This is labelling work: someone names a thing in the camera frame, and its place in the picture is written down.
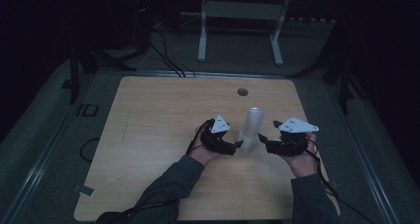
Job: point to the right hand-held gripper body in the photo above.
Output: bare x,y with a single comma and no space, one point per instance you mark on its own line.
290,136

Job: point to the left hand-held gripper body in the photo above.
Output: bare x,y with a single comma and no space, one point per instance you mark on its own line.
216,136

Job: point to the clear plastic bottle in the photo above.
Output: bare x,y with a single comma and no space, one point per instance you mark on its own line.
251,130

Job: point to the person's left hand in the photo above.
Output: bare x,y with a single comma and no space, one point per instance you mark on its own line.
203,149

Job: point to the person's right hand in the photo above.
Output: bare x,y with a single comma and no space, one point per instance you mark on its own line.
302,159

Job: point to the black tripod stand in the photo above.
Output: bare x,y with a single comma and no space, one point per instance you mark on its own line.
340,65
99,52

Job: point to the white metal stand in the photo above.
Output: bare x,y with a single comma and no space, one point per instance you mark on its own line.
241,22

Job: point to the grey tape piece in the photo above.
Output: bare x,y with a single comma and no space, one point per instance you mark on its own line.
85,190

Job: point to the metal floor rail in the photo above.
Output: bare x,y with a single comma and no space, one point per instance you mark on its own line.
366,161
194,73
34,171

